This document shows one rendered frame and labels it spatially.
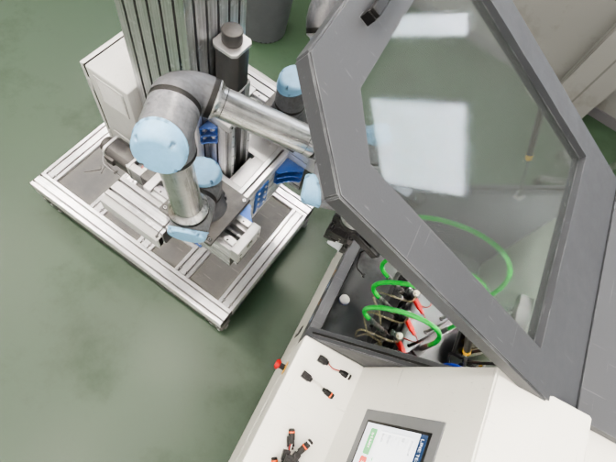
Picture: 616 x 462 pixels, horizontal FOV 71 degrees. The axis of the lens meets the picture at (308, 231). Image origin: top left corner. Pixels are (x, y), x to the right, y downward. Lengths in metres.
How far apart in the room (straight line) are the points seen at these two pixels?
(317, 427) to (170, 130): 0.98
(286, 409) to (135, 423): 1.16
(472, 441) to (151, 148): 0.87
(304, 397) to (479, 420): 0.62
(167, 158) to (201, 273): 1.44
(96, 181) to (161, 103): 1.71
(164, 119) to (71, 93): 2.39
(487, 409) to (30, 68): 3.24
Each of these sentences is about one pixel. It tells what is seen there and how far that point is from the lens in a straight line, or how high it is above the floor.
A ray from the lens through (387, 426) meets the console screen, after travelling 1.26.
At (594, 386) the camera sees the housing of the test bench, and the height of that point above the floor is 1.50.
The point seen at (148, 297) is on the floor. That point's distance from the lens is 2.55.
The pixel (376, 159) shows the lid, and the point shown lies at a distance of 0.73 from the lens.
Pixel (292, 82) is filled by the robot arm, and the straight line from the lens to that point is 1.60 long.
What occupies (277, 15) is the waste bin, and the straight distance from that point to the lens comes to 3.39.
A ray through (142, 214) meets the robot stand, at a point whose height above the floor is 0.96.
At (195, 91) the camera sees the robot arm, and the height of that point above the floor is 1.66.
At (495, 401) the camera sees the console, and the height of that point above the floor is 1.55.
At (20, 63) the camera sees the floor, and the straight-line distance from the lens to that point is 3.56.
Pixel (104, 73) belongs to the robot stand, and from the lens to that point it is 1.67.
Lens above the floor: 2.43
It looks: 64 degrees down
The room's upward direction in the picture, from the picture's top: 23 degrees clockwise
